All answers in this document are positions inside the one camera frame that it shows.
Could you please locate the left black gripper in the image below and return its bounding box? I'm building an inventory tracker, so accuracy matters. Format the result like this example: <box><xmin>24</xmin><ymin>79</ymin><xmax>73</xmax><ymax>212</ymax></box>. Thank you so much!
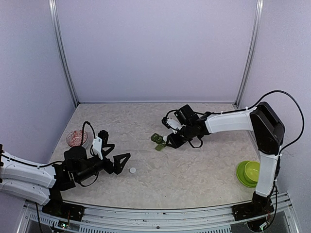
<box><xmin>76</xmin><ymin>144</ymin><xmax>130</xmax><ymax>182</ymax></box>

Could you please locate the green weekly pill organizer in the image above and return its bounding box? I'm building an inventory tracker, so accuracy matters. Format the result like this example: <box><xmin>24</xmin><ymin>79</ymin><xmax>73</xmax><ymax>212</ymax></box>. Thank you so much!
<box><xmin>151</xmin><ymin>133</ymin><xmax>166</xmax><ymax>151</ymax></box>

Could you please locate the white bottle cap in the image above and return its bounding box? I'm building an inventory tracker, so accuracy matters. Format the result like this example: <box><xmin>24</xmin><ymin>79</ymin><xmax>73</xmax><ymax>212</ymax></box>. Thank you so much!
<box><xmin>129</xmin><ymin>167</ymin><xmax>136</xmax><ymax>174</ymax></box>

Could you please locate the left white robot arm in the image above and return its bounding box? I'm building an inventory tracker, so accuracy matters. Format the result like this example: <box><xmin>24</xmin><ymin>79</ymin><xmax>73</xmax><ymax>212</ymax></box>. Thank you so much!
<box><xmin>0</xmin><ymin>146</ymin><xmax>131</xmax><ymax>216</ymax></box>

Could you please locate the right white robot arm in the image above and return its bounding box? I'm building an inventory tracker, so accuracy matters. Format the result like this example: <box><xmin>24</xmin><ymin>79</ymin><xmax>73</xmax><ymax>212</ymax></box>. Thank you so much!
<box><xmin>162</xmin><ymin>102</ymin><xmax>285</xmax><ymax>216</ymax></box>

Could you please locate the red patterned bowl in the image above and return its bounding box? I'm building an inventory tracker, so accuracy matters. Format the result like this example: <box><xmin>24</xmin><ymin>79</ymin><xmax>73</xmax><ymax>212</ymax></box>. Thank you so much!
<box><xmin>66</xmin><ymin>130</ymin><xmax>90</xmax><ymax>149</ymax></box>

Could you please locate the green plate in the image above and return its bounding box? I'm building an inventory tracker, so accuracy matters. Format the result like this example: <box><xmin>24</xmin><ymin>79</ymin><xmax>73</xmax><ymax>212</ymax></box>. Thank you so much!
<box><xmin>236</xmin><ymin>161</ymin><xmax>257</xmax><ymax>188</ymax></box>

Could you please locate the green bowl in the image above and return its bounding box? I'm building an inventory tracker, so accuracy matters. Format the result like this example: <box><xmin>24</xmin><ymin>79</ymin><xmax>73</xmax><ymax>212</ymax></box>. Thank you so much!
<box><xmin>244</xmin><ymin>161</ymin><xmax>260</xmax><ymax>183</ymax></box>

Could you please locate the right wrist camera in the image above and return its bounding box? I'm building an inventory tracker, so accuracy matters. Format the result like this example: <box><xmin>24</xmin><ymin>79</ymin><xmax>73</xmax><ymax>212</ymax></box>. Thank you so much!
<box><xmin>161</xmin><ymin>116</ymin><xmax>182</xmax><ymax>134</ymax></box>

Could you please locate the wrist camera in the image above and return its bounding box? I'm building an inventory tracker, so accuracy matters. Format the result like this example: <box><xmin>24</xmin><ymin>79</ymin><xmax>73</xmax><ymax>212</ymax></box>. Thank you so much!
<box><xmin>161</xmin><ymin>116</ymin><xmax>182</xmax><ymax>134</ymax></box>
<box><xmin>91</xmin><ymin>130</ymin><xmax>109</xmax><ymax>160</ymax></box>

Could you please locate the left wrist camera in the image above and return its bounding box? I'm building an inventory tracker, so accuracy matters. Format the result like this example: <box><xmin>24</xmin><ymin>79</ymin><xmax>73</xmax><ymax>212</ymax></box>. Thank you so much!
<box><xmin>91</xmin><ymin>130</ymin><xmax>109</xmax><ymax>160</ymax></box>

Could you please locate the left camera cable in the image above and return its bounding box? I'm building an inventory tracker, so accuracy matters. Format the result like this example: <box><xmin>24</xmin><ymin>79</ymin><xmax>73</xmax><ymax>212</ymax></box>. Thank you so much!
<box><xmin>81</xmin><ymin>121</ymin><xmax>97</xmax><ymax>146</ymax></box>

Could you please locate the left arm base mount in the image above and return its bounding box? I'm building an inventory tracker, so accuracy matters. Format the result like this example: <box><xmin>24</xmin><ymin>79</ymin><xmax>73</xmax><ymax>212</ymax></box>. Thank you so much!
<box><xmin>42</xmin><ymin>188</ymin><xmax>85</xmax><ymax>222</ymax></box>

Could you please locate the aluminium front rail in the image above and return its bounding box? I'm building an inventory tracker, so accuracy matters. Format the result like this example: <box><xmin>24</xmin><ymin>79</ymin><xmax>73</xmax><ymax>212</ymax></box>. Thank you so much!
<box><xmin>15</xmin><ymin>193</ymin><xmax>302</xmax><ymax>233</ymax></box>

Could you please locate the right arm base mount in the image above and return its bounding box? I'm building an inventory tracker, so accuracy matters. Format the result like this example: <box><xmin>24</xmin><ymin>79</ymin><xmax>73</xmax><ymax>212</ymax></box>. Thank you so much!
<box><xmin>232</xmin><ymin>192</ymin><xmax>274</xmax><ymax>221</ymax></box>

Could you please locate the right aluminium corner post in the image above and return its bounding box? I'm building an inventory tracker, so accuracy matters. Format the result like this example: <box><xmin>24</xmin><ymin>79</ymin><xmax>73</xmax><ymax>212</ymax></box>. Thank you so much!
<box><xmin>234</xmin><ymin>0</ymin><xmax>264</xmax><ymax>107</ymax></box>

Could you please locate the aluminium corner post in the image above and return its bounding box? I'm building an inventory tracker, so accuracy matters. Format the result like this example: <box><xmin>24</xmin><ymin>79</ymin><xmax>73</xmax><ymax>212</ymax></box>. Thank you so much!
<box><xmin>234</xmin><ymin>0</ymin><xmax>264</xmax><ymax>107</ymax></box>
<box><xmin>49</xmin><ymin>0</ymin><xmax>79</xmax><ymax>108</ymax></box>

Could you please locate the left aluminium corner post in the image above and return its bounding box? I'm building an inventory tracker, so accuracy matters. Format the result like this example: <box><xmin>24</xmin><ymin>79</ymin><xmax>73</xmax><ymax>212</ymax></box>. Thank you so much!
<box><xmin>49</xmin><ymin>0</ymin><xmax>79</xmax><ymax>108</ymax></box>

